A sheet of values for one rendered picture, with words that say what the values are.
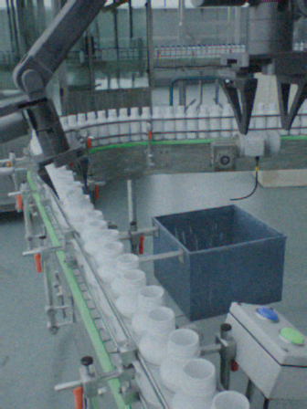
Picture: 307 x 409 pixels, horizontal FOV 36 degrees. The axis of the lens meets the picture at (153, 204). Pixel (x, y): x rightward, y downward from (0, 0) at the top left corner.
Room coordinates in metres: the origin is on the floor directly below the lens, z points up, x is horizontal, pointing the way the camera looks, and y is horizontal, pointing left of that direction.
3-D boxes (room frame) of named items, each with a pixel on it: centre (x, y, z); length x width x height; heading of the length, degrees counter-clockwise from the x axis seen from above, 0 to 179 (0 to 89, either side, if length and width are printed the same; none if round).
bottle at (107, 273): (0.77, 0.07, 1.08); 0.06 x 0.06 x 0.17
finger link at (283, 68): (0.62, -0.17, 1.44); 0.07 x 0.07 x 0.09; 19
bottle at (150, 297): (0.61, 0.01, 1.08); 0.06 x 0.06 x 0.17
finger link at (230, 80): (0.61, -0.13, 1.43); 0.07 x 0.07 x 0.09; 19
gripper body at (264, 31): (0.62, -0.15, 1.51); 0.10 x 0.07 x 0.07; 109
